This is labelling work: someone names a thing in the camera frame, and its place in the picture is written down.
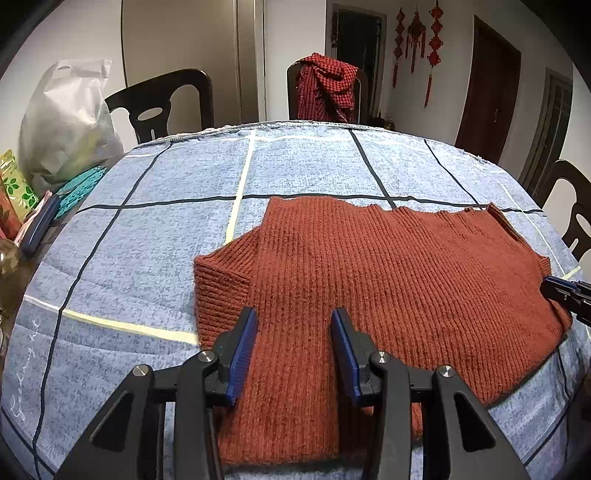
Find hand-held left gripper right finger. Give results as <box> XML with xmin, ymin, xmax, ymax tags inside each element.
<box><xmin>330</xmin><ymin>308</ymin><xmax>532</xmax><ymax>480</ymax></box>

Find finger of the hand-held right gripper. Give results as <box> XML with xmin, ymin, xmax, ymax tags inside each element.
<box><xmin>539</xmin><ymin>276</ymin><xmax>591</xmax><ymax>326</ymax></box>

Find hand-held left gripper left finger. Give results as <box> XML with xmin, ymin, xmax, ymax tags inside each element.
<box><xmin>54</xmin><ymin>307</ymin><xmax>258</xmax><ymax>480</ymax></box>

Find rust red knitted sweater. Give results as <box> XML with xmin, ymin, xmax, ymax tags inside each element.
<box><xmin>193</xmin><ymin>196</ymin><xmax>574</xmax><ymax>467</ymax></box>

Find dark wooden chair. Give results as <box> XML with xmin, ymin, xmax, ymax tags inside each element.
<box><xmin>286</xmin><ymin>58</ymin><xmax>369</xmax><ymax>125</ymax></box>
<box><xmin>104</xmin><ymin>69</ymin><xmax>215</xmax><ymax>145</ymax></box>
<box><xmin>538</xmin><ymin>159</ymin><xmax>591</xmax><ymax>278</ymax></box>

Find blue checked tablecloth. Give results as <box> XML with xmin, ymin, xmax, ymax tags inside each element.
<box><xmin>0</xmin><ymin>121</ymin><xmax>591</xmax><ymax>480</ymax></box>

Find grey panelled door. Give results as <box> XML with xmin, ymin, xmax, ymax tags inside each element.
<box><xmin>519</xmin><ymin>67</ymin><xmax>573</xmax><ymax>199</ymax></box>

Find brown wooden door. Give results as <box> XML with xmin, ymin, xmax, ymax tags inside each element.
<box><xmin>455</xmin><ymin>15</ymin><xmax>522</xmax><ymax>164</ymax></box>

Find teal openwork mat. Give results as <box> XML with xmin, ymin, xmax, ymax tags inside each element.
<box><xmin>54</xmin><ymin>165</ymin><xmax>109</xmax><ymax>217</ymax></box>

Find dark blue case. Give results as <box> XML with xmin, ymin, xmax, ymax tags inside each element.
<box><xmin>21</xmin><ymin>194</ymin><xmax>62</xmax><ymax>257</ymax></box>

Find glass jar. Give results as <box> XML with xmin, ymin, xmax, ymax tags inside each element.
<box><xmin>0</xmin><ymin>239</ymin><xmax>24</xmax><ymax>319</ymax></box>

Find red checked garment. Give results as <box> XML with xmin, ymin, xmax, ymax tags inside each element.
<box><xmin>295</xmin><ymin>52</ymin><xmax>360</xmax><ymax>124</ymax></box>

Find floral leaf print box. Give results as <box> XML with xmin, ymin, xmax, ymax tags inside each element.
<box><xmin>0</xmin><ymin>148</ymin><xmax>40</xmax><ymax>217</ymax></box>

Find white plastic bag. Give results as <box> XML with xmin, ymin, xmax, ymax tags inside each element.
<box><xmin>19</xmin><ymin>59</ymin><xmax>125</xmax><ymax>195</ymax></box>

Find dark open doorway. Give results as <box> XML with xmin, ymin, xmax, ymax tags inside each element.
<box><xmin>325</xmin><ymin>2</ymin><xmax>389</xmax><ymax>125</ymax></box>

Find red knot wall ornament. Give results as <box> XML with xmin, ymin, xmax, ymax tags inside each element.
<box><xmin>424</xmin><ymin>0</ymin><xmax>445</xmax><ymax>109</ymax></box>
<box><xmin>406</xmin><ymin>4</ymin><xmax>426</xmax><ymax>75</ymax></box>
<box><xmin>392</xmin><ymin>7</ymin><xmax>407</xmax><ymax>88</ymax></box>

